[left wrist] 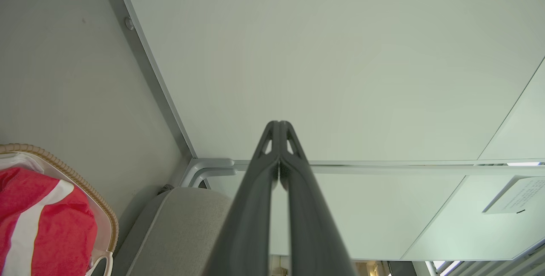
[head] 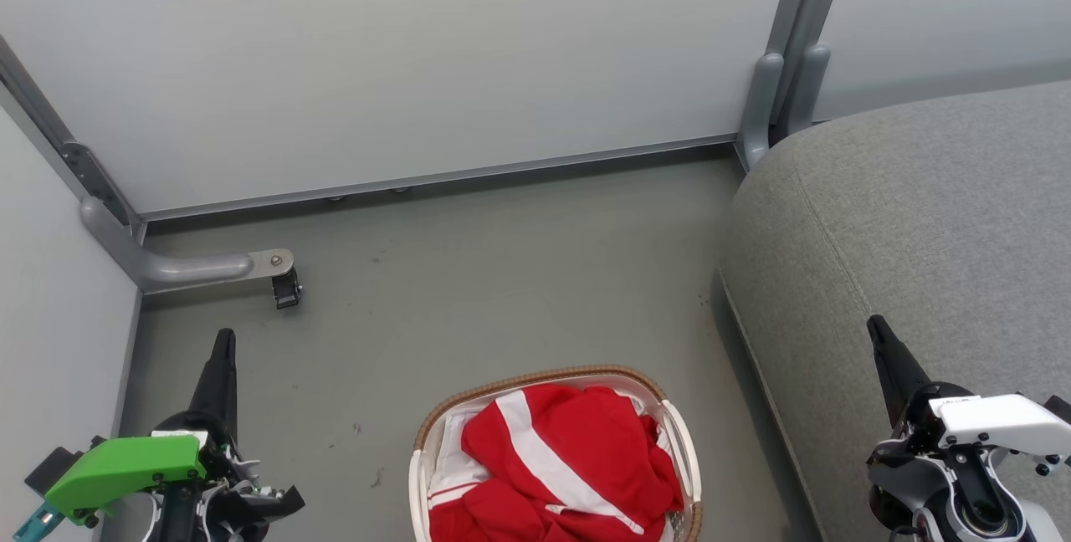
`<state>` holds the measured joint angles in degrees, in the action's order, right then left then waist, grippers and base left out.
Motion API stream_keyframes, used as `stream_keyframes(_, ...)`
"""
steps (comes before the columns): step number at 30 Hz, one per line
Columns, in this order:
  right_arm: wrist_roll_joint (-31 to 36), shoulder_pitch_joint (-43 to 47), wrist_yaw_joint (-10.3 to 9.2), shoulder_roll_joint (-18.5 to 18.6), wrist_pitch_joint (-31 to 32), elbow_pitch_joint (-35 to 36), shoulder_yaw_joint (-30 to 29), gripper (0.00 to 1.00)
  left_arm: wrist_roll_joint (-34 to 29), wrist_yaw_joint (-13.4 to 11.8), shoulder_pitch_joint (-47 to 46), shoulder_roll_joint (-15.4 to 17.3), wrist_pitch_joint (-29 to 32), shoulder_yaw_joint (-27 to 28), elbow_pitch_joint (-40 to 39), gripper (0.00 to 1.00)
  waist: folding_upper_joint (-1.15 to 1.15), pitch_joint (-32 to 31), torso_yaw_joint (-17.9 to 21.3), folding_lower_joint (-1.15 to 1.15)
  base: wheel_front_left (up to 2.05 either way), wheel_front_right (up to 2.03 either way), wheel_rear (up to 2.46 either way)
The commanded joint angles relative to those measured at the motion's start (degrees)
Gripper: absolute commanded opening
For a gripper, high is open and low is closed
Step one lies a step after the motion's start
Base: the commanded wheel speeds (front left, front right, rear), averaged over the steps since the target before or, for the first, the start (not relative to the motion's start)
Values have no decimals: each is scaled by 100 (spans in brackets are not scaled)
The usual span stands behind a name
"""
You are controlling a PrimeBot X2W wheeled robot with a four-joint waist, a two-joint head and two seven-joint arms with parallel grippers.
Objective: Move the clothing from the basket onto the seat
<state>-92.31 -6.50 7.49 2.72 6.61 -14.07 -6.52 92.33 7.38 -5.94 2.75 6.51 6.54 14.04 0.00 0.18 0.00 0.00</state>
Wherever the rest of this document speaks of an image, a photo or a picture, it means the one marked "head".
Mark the white basket liner cloth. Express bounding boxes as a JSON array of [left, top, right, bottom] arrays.
[[428, 404, 503, 518]]

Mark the grey tubular partition foot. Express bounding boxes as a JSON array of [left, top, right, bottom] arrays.
[[787, 43, 832, 137], [736, 53, 786, 171], [79, 195, 295, 292]]

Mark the grey fabric sofa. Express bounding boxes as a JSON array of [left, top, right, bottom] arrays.
[[718, 80, 1071, 542]]

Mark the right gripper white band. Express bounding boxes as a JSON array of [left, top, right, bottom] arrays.
[[866, 314, 1071, 476]]

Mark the grey corner partition post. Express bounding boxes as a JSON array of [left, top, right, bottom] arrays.
[[0, 36, 143, 233]]

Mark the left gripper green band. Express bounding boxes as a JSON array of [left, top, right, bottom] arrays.
[[44, 328, 306, 542]]

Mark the black caster wheel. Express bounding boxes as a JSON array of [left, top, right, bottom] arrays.
[[272, 268, 304, 310]]

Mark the white laundry basket brown rim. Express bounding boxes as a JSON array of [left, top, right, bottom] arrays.
[[408, 364, 704, 542]]

